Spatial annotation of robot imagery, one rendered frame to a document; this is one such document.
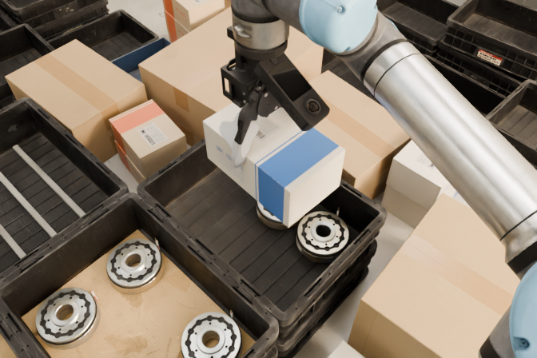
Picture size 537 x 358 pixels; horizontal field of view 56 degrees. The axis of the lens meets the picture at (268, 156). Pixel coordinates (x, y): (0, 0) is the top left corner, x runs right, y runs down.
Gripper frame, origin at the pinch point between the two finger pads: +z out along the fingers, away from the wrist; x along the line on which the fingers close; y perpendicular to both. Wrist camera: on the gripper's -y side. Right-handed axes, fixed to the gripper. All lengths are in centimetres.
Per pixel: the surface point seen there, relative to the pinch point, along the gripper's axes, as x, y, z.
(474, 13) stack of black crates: -156, 38, 61
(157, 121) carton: -2.0, 42.3, 25.5
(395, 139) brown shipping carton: -38.1, -1.2, 24.9
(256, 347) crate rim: 19.3, -16.8, 18.0
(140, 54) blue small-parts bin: -20, 80, 35
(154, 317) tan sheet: 26.7, 2.9, 27.8
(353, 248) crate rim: -5.0, -15.6, 18.0
